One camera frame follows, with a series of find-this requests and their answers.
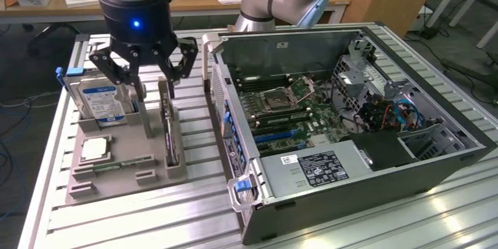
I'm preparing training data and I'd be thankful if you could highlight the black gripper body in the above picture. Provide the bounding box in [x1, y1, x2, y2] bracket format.
[96, 0, 179, 66]

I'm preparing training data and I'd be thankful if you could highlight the small green graphics card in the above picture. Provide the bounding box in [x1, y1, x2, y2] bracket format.
[158, 76, 183, 169]

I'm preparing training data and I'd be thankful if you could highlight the blue expansion slot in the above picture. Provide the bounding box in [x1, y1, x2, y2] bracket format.
[251, 130, 299, 144]

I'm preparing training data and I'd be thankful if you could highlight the hard disk in blue caddy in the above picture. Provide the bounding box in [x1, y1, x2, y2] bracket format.
[54, 64, 131, 129]

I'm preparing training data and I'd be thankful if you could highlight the black chair base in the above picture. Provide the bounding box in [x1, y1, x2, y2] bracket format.
[22, 23, 82, 57]

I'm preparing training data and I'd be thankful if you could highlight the silver CPU chip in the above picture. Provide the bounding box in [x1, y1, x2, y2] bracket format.
[80, 137, 110, 162]

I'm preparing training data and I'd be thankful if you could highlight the grey plastic parts rack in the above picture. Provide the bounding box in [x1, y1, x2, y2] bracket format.
[64, 75, 190, 205]

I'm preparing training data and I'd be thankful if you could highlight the open metal socket cover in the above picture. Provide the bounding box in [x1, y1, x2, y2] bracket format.
[286, 75, 317, 101]

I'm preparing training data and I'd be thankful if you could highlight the RAM stick with white label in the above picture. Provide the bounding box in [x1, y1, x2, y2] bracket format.
[255, 111, 313, 129]

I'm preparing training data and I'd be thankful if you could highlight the green RAM stick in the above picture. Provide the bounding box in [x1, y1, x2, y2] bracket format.
[91, 158, 139, 173]

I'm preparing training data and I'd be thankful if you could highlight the green motherboard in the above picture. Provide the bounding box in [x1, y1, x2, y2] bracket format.
[229, 71, 354, 158]

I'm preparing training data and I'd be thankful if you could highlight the silver perforated drive cage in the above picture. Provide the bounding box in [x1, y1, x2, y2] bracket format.
[330, 38, 390, 115]

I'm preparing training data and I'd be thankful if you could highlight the small silver chipset heatsink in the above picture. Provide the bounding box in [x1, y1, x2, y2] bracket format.
[309, 135, 333, 147]

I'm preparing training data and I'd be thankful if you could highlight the grey power supply unit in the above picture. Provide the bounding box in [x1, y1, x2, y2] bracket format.
[259, 139, 377, 201]

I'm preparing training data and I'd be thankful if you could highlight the black power brick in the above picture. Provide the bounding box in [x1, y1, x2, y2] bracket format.
[418, 26, 441, 40]

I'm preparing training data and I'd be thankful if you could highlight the open dark PC case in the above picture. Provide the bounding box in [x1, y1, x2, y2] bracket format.
[201, 26, 498, 246]

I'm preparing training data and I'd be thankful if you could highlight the grey metal disk bay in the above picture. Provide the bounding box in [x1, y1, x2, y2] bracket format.
[397, 122, 468, 162]

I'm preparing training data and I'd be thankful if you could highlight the black floor stand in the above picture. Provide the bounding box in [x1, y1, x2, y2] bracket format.
[440, 56, 498, 89]

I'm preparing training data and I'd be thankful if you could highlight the red wire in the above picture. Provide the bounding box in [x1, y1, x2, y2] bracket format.
[379, 103, 394, 129]

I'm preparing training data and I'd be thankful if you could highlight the blue data wire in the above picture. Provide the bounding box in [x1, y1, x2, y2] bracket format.
[391, 100, 426, 131]

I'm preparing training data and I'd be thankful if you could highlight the white metal table frame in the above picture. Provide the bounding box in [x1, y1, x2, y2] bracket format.
[426, 0, 498, 49]

